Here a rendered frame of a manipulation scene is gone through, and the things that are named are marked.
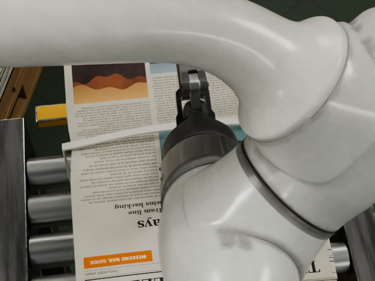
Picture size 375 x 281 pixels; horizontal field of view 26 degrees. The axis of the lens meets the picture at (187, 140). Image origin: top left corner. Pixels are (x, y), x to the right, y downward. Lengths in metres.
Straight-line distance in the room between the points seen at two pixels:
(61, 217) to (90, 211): 0.28
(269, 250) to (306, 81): 0.13
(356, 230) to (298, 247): 0.58
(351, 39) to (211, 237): 0.17
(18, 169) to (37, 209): 0.08
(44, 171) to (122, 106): 0.27
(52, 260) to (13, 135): 0.21
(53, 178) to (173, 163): 0.54
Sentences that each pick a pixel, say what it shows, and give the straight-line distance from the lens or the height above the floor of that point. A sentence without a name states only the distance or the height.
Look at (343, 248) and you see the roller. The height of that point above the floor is 0.80.
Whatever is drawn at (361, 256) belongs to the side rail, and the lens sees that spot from 1.18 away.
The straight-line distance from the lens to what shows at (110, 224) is 0.91.
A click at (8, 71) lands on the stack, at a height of 0.21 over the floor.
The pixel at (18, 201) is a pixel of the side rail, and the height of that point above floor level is 0.80.
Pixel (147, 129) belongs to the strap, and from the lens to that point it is 0.96.
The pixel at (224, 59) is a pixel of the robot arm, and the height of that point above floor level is 1.43.
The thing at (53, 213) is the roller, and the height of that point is 0.79.
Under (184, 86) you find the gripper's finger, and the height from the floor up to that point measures 1.23.
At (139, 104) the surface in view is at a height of 1.03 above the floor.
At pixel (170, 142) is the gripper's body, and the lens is 0.76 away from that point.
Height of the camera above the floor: 1.86
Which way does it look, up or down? 58 degrees down
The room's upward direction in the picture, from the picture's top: straight up
